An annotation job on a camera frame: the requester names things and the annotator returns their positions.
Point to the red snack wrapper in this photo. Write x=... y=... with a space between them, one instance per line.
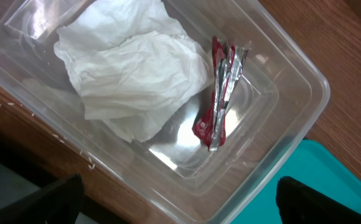
x=228 y=62

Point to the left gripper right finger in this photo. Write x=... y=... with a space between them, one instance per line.
x=300 y=204

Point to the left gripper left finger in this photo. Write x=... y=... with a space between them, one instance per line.
x=59 y=202

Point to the teal serving tray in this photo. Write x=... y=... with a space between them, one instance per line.
x=312 y=164

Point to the white napkin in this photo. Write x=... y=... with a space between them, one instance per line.
x=132 y=65

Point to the black tray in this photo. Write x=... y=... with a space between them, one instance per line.
x=20 y=178

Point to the clear plastic bin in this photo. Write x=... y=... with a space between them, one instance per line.
x=277 y=100

